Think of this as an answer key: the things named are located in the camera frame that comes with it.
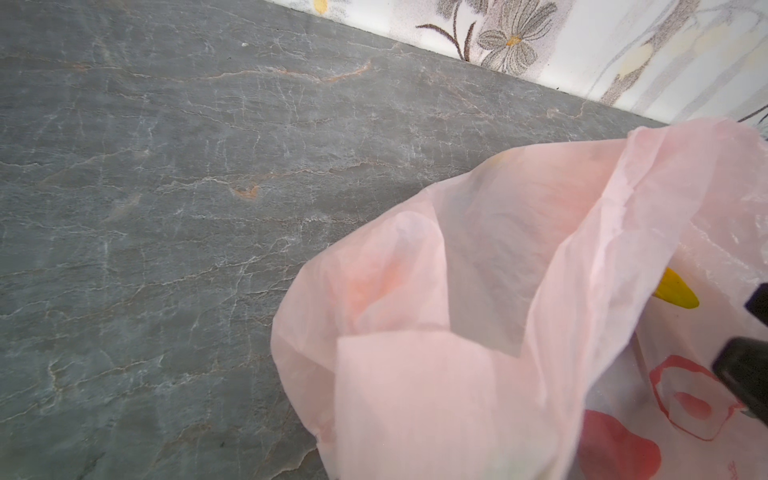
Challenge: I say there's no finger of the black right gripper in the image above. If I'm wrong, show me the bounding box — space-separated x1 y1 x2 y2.
744 283 768 326
712 337 767 425

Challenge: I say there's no pink plastic bag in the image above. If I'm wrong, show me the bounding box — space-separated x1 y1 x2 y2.
271 119 767 479

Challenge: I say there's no yellow fake banana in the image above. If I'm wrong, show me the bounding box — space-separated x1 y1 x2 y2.
652 267 700 310

